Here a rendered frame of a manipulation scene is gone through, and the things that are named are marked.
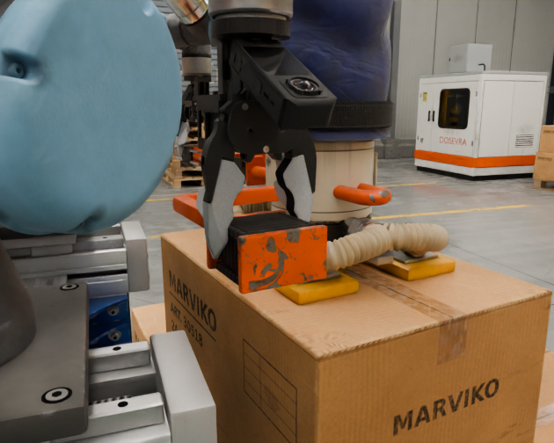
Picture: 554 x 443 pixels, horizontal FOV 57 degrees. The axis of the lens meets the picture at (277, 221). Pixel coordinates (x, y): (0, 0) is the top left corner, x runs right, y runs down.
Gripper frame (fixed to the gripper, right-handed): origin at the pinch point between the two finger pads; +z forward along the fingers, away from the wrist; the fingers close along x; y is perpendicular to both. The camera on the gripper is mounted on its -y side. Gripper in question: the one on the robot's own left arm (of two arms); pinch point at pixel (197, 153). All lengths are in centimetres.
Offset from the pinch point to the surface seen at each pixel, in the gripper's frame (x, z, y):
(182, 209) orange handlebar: -27, 0, 69
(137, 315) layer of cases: -14, 53, -23
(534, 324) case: 17, 17, 90
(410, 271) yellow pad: 5, 11, 77
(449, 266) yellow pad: 13, 12, 78
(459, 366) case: 3, 20, 90
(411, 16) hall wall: 770, -197, -766
